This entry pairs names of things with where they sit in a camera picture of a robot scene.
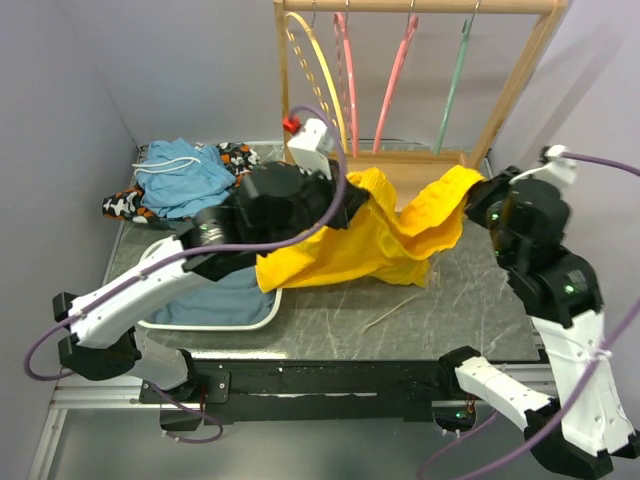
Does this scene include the wooden hanger rack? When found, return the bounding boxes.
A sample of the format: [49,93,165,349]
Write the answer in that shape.
[274,0,569,207]

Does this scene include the green hanger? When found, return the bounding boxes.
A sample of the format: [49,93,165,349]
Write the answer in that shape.
[433,17,473,155]

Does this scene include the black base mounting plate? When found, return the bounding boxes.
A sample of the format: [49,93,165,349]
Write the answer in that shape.
[168,359,468,425]

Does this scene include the light blue shorts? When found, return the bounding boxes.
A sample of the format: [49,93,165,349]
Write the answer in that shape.
[134,138,236,219]

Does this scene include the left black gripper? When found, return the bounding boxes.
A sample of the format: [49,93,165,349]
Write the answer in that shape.
[263,157,371,254]

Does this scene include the white laundry basket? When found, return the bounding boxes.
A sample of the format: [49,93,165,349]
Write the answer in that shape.
[135,236,283,333]

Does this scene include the pink hanger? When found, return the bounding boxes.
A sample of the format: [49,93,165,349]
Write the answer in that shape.
[333,12,360,158]
[372,14,419,154]

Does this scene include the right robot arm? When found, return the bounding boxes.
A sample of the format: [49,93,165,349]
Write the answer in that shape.
[437,162,639,479]

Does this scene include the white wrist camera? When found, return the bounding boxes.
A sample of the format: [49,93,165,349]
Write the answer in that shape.
[509,144,577,190]
[282,116,335,180]

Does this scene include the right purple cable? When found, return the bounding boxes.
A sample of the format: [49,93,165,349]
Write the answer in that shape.
[416,152,640,480]

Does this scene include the blue cloth in basket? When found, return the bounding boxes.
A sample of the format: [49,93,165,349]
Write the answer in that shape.
[149,264,277,326]

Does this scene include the yellow hanger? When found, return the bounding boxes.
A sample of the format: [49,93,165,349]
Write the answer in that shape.
[282,10,350,154]

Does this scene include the pink hanger right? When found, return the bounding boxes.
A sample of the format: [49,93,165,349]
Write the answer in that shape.
[372,14,419,154]

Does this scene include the pink hanger left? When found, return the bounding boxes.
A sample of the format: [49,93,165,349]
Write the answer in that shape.
[333,12,360,158]

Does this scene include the patterned black orange shorts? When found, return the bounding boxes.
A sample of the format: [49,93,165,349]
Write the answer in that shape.
[101,142,260,225]

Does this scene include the aluminium rail frame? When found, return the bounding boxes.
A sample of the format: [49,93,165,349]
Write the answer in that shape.
[24,363,601,480]

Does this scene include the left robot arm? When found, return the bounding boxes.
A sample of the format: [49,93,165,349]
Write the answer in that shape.
[53,162,340,402]

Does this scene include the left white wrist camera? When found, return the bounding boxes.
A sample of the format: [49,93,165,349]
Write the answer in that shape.
[282,116,335,180]

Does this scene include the yellow shorts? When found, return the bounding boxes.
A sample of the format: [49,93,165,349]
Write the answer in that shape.
[256,165,485,293]

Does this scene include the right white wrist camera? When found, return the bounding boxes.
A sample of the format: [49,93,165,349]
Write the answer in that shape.
[509,144,577,190]

